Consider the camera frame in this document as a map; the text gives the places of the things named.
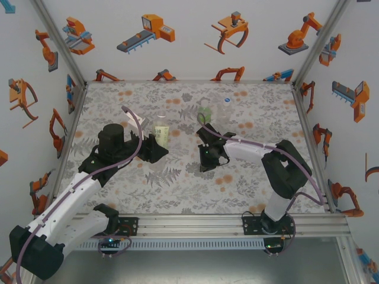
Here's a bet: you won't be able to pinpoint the yellow label tea bottle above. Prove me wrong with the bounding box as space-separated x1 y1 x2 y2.
149 111 171 174

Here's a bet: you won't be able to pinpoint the clear unlabeled plastic bottle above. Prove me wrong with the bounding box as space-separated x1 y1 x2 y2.
217 96 235 125

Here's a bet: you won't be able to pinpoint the green label plastic bottle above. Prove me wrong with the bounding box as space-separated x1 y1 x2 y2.
197 99 213 124

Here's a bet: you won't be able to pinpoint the floral patterned tablecloth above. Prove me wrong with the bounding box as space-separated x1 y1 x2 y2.
60 81 330 215

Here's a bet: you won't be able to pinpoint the aluminium table side rail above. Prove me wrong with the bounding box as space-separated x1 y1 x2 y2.
54 84 89 193
291 82 337 214

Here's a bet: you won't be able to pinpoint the aluminium mounting rail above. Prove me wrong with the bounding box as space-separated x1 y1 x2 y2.
60 213 352 238

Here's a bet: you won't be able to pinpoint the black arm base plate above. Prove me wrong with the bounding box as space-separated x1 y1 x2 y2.
117 217 140 237
241 217 267 237

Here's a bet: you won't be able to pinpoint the grey slotted cable duct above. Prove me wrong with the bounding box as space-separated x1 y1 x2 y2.
73 238 265 251

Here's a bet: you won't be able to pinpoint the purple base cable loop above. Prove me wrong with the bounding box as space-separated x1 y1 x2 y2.
85 232 132 260
264 223 300 258

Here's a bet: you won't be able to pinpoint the aluminium frame post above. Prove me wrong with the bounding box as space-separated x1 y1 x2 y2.
336 236 368 284
29 0 89 88
291 0 352 88

